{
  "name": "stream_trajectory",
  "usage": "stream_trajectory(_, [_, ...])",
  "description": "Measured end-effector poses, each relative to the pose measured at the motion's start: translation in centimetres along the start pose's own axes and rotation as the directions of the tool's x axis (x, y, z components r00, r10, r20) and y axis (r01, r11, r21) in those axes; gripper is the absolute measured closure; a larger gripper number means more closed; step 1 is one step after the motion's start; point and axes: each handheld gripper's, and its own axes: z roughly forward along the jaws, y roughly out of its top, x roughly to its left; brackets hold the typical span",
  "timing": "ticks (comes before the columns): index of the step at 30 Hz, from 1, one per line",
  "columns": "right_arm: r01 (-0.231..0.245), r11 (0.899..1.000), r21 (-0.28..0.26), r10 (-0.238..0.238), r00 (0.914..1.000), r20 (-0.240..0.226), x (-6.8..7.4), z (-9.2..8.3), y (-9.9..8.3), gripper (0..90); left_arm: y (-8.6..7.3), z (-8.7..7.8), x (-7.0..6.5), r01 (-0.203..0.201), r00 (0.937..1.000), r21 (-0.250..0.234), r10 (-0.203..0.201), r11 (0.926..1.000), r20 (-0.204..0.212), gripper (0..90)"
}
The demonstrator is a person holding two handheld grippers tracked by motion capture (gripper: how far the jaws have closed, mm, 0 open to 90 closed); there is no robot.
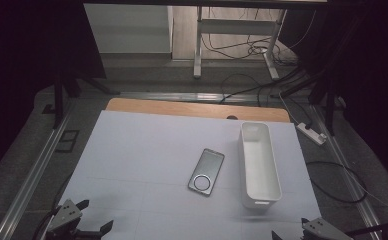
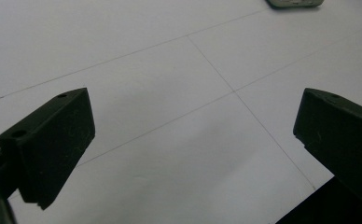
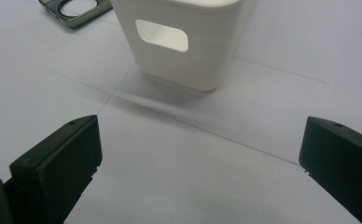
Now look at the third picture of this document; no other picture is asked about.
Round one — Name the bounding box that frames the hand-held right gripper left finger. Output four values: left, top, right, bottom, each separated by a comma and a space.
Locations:
9, 115, 104, 224

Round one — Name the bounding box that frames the dark grey phone case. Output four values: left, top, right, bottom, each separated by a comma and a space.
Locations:
38, 0, 113, 29

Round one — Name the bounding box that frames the white table cover sheet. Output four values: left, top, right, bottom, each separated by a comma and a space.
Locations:
0, 0, 362, 224

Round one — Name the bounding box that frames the white plastic bin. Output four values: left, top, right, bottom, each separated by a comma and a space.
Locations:
109, 0, 244, 92

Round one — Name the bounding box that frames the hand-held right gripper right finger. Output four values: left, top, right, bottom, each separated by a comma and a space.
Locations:
299, 116, 362, 224

